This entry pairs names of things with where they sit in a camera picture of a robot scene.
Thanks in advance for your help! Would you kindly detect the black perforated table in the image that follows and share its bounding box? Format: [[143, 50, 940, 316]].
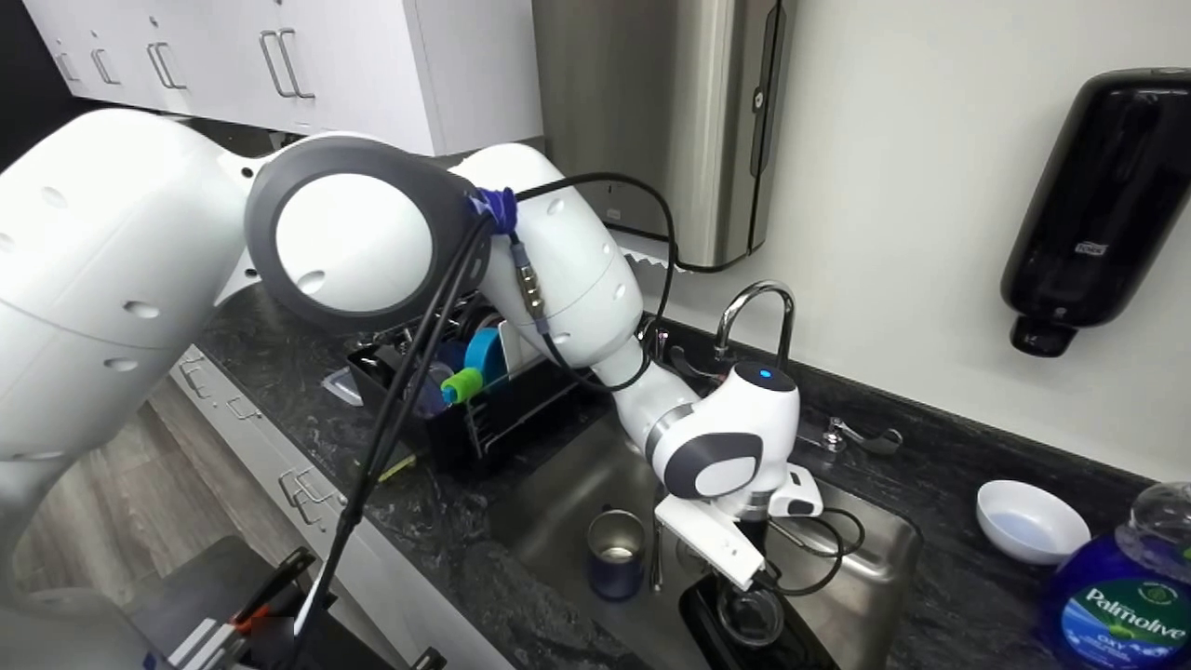
[[127, 527, 390, 670]]

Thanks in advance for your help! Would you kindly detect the white base cabinet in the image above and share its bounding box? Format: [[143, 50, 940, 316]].
[[165, 344, 525, 670]]

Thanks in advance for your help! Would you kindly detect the black rectangular tray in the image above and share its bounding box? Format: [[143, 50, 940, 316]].
[[679, 566, 849, 670]]

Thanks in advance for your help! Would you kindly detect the stainless paper towel dispenser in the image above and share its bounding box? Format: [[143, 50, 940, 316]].
[[530, 0, 794, 277]]

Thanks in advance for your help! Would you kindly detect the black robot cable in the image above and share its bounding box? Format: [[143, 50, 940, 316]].
[[266, 168, 681, 670]]

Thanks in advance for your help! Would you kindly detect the thin black camera cable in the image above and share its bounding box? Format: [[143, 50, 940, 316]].
[[757, 501, 873, 603]]

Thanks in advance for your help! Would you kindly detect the green bottle cap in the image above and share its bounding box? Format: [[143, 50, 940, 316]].
[[437, 362, 490, 411]]

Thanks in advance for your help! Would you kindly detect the small white bowl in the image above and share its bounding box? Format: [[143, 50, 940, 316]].
[[971, 475, 1097, 570]]

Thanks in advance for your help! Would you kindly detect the orange handled tool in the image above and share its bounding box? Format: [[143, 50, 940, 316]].
[[184, 548, 321, 670]]

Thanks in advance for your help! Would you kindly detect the chrome faucet lever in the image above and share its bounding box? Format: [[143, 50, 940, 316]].
[[804, 412, 907, 460]]

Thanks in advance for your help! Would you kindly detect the black sink faucet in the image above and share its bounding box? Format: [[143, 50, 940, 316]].
[[711, 278, 800, 378]]

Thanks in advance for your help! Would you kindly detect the blue cable clamp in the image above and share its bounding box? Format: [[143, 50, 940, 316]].
[[468, 184, 522, 243]]

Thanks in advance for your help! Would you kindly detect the blue plastic bowl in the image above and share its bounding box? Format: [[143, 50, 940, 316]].
[[463, 316, 515, 382]]

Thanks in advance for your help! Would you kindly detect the black dish rack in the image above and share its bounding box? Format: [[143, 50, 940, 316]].
[[342, 300, 613, 485]]

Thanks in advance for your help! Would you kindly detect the green yellow sponge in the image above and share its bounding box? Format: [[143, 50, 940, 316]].
[[369, 442, 419, 486]]

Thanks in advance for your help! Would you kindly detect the white upper cabinet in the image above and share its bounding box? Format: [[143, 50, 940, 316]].
[[19, 0, 547, 160]]

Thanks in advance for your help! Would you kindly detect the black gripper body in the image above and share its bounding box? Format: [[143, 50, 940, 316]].
[[735, 509, 800, 601]]

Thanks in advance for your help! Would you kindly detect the stainless steel sink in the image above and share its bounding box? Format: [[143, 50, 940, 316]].
[[490, 416, 927, 670]]

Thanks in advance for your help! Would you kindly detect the blue steel mug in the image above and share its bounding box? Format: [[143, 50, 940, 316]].
[[581, 501, 653, 608]]

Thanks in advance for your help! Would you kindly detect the blue dish soap bottle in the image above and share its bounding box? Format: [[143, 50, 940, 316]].
[[1034, 475, 1191, 670]]

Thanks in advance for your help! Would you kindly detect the black soap dispenser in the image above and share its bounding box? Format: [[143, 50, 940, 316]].
[[999, 66, 1191, 362]]

